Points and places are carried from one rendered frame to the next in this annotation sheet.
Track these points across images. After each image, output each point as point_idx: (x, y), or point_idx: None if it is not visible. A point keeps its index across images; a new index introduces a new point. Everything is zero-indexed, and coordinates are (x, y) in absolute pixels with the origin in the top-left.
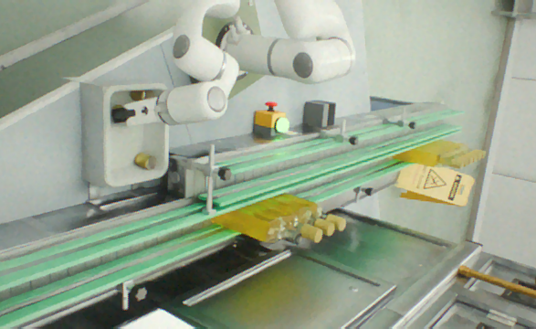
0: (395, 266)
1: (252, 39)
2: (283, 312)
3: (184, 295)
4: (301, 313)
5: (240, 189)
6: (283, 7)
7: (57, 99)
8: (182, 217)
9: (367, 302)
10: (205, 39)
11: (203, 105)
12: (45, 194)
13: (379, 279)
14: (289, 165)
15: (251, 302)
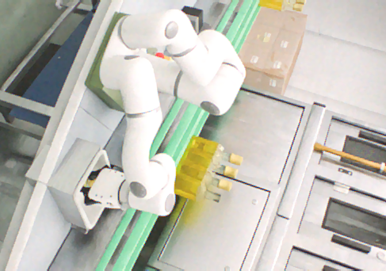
0: (273, 150)
1: (154, 72)
2: (219, 245)
3: (154, 252)
4: (231, 242)
5: None
6: (186, 70)
7: (40, 206)
8: (139, 217)
9: (266, 216)
10: (153, 174)
11: (163, 214)
12: (53, 247)
13: (269, 185)
14: None
15: (197, 242)
